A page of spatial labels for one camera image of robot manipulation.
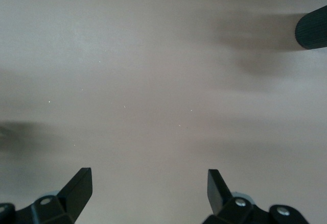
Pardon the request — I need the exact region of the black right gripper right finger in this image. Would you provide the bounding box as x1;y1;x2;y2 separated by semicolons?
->
201;168;310;224

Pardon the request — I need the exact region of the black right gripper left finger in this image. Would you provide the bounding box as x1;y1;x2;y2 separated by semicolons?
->
0;167;93;224

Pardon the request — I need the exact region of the black ribbed cylinder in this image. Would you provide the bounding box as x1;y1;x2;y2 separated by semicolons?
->
294;4;327;52

